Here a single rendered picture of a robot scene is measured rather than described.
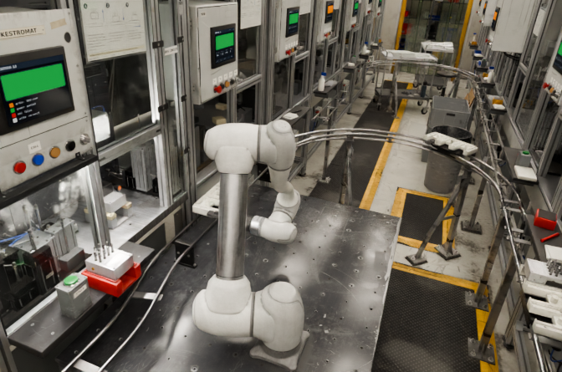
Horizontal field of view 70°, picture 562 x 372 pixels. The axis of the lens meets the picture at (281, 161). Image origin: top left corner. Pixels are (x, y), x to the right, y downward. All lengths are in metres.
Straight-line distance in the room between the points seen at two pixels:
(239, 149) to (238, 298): 0.52
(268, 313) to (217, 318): 0.18
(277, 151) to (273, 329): 0.61
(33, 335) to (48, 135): 0.62
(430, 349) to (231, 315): 1.53
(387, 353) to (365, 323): 0.84
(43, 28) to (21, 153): 0.36
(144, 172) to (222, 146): 0.77
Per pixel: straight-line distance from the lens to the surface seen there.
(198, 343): 1.69
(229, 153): 1.40
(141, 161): 2.09
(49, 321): 1.58
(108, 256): 1.60
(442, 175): 4.32
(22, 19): 1.33
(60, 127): 1.44
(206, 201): 2.09
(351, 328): 1.77
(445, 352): 2.76
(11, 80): 1.29
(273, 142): 1.39
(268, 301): 1.46
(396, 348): 2.67
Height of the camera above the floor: 1.96
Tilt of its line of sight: 25 degrees down
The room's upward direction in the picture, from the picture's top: 3 degrees clockwise
